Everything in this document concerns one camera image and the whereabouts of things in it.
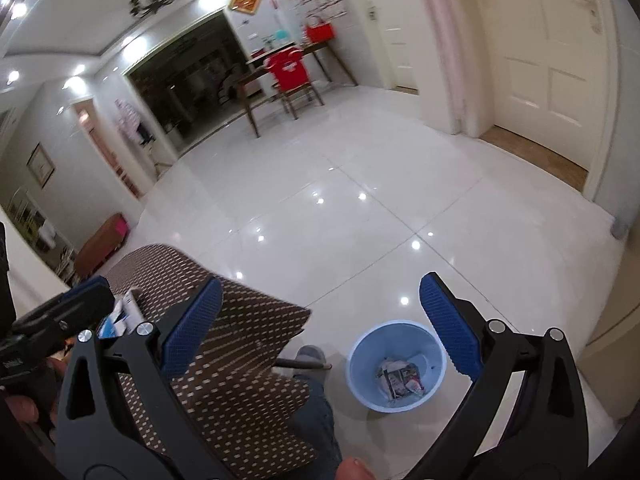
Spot red shirt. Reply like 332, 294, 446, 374
263, 47, 311, 94

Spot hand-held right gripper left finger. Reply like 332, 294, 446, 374
55, 276, 236, 480

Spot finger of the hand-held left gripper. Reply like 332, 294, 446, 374
12, 276, 116, 335

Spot hanging clothes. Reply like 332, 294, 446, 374
115, 100, 154, 147

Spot paper wrappers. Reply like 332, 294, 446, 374
376, 355, 427, 404

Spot person's right hand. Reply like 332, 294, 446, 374
336, 457, 374, 480

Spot brown dotted tablecloth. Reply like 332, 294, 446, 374
102, 243, 321, 480

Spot white shelf unit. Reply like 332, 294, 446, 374
5, 185, 77, 281

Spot wooden chair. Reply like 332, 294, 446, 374
265, 47, 326, 121

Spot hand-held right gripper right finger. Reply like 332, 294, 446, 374
419, 272, 589, 480

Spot white panel door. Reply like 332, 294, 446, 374
492, 0, 614, 144

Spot blue plastic waste bin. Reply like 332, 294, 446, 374
346, 321, 448, 415

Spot small framed wall picture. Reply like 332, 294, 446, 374
26, 142, 56, 190

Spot brown bench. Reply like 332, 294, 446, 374
75, 212, 131, 279

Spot grey slipper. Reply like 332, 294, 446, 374
295, 345, 329, 369

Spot white box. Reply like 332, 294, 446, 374
111, 287, 147, 337

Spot person's leg in jeans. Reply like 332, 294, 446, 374
279, 372, 344, 480

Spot black rod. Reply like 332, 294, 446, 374
274, 357, 332, 372

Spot red bag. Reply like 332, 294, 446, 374
305, 16, 335, 45

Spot wooden dining table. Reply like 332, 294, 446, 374
235, 40, 359, 139

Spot plain white door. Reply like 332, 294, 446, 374
360, 0, 419, 94

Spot person's left hand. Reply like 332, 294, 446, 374
7, 394, 42, 425

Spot dark glass sliding door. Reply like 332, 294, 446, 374
125, 10, 251, 156

